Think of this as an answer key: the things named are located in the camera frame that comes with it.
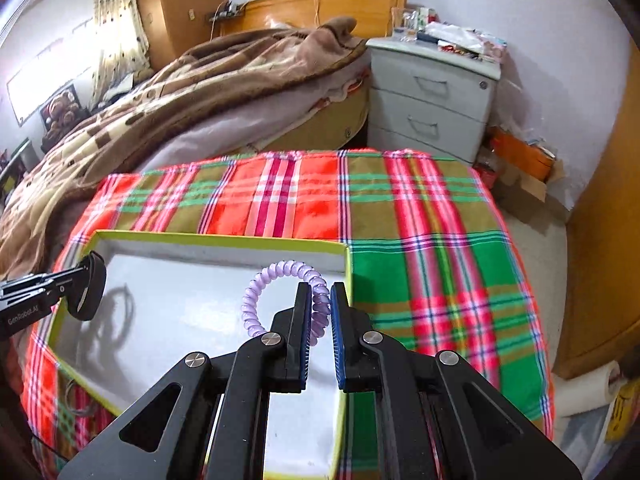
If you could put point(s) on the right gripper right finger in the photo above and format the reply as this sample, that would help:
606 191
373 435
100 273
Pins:
436 416

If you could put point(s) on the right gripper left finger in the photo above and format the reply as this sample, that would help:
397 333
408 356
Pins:
206 417

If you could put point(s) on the brown patterned blanket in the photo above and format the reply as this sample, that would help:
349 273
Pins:
206 81

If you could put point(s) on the yellow-green shallow cardboard box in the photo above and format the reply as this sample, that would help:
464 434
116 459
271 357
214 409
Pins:
167 295

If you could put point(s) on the red green plaid cloth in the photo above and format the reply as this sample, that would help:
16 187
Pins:
433 262

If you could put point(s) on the white paper towel roll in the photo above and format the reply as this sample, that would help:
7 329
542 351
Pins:
587 392

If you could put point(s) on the wooden door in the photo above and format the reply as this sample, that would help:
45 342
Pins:
601 317

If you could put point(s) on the dotted window curtain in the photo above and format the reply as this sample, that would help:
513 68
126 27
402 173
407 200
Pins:
122 46

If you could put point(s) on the orange storage box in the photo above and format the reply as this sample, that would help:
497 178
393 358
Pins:
517 153

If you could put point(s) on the floral white bed sheet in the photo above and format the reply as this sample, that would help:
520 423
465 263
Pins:
322 114

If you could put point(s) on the white bedside nightstand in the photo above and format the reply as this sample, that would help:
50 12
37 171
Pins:
428 100

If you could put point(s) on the wooden wardrobe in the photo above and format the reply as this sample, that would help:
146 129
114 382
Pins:
175 26

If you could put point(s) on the clear glass cup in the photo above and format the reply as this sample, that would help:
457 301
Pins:
405 24

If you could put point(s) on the wooden bed headboard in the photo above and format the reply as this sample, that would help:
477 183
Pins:
373 17

